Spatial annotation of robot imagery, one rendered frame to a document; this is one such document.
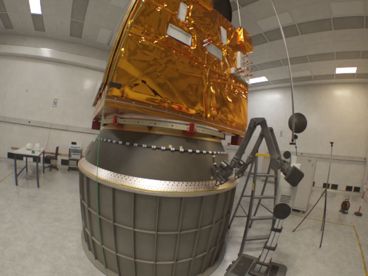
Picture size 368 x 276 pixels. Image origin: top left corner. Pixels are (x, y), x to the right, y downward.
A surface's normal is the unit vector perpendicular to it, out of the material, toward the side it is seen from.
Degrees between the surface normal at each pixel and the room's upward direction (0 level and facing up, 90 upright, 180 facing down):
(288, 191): 90
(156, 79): 88
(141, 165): 62
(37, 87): 90
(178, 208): 90
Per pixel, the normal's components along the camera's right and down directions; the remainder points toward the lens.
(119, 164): -0.12, -0.51
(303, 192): -0.77, -0.11
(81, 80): 0.62, 0.04
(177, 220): 0.30, 0.00
